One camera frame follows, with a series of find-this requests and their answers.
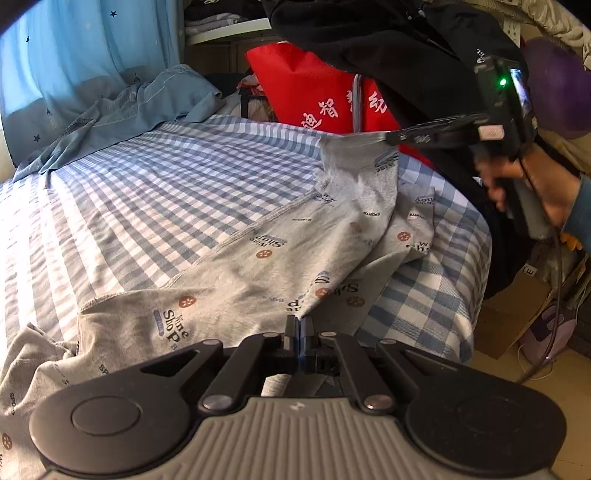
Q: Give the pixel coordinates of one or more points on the white shelf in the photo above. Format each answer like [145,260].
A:
[221,32]

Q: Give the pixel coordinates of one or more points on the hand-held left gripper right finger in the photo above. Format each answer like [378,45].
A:
[305,344]

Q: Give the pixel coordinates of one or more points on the red printed bag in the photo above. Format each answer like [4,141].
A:
[304,83]

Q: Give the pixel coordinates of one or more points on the beige quilted coat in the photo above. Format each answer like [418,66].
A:
[558,23]

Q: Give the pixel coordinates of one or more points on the purple round object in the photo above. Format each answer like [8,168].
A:
[556,83]

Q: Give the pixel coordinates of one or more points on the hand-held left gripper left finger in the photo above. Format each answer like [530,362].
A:
[290,344]

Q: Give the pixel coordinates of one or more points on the grey printed pants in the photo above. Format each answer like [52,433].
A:
[221,277]

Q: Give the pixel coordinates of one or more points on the purple appliance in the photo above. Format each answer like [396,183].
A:
[545,332]

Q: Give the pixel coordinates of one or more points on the cardboard box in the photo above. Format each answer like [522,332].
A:
[508,318]

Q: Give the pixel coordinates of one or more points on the black jacket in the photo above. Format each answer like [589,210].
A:
[406,41]

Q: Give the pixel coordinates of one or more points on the person's right hand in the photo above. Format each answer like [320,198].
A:
[549,184]

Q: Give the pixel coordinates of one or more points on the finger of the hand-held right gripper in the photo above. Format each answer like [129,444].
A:
[434,133]

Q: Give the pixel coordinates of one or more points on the folded clothes stack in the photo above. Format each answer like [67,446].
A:
[217,14]

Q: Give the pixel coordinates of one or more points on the blue checked bedsheet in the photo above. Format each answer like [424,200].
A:
[161,184]

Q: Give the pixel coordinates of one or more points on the blue star curtain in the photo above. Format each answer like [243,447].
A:
[78,55]

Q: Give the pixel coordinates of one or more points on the light blue cloth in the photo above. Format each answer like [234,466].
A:
[124,115]

